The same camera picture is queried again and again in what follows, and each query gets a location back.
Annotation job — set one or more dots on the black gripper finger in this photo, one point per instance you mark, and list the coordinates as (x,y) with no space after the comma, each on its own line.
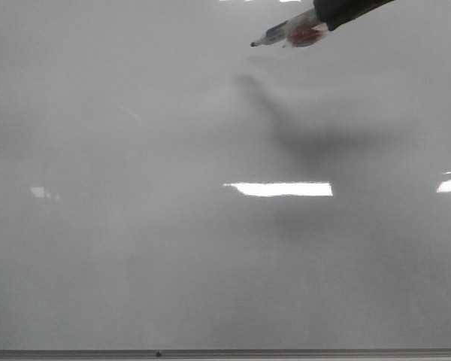
(335,13)

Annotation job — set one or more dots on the white glossy whiteboard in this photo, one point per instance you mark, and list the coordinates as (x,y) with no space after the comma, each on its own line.
(163,184)

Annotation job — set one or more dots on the white blue whiteboard marker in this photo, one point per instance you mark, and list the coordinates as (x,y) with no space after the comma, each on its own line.
(302,30)

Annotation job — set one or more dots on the grey aluminium whiteboard frame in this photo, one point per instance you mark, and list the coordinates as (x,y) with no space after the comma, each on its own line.
(414,353)

